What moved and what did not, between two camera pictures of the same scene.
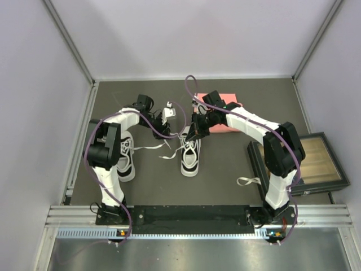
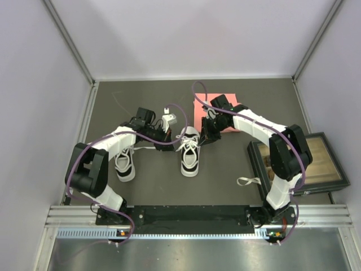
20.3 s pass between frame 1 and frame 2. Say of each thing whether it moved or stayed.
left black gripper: moved
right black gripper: moved
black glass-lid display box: stayed
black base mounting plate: stayed
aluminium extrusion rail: stayed
